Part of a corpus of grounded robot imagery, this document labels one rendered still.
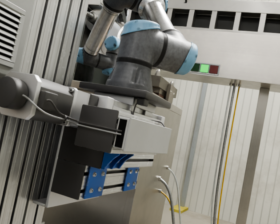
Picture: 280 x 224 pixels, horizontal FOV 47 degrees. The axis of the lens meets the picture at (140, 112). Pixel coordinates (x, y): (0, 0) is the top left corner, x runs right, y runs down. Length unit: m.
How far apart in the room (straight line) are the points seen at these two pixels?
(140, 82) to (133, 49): 0.10
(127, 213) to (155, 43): 0.88
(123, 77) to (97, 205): 0.86
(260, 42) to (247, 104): 1.40
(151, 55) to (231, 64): 1.18
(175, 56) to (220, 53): 1.13
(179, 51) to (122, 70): 0.20
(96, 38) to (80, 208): 0.84
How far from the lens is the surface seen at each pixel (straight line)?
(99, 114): 0.68
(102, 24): 1.48
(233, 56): 2.16
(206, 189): 3.52
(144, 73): 0.99
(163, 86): 1.89
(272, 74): 2.12
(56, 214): 1.79
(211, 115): 3.52
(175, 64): 1.07
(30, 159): 0.91
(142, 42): 1.00
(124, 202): 1.61
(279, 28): 2.29
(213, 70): 2.14
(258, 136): 2.23
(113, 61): 1.65
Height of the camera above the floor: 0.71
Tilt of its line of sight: 3 degrees up
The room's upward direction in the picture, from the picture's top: 11 degrees clockwise
